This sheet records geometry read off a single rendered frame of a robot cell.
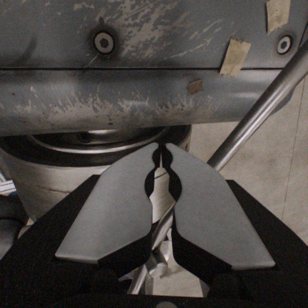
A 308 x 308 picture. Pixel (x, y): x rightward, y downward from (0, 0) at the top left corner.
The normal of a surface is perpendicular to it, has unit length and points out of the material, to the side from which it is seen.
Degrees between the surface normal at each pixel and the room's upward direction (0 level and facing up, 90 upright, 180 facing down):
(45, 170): 24
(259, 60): 0
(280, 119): 0
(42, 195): 31
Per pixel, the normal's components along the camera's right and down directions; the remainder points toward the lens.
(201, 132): 0.22, 0.50
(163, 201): 0.68, 0.39
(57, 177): -0.13, 0.51
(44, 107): 0.20, 0.76
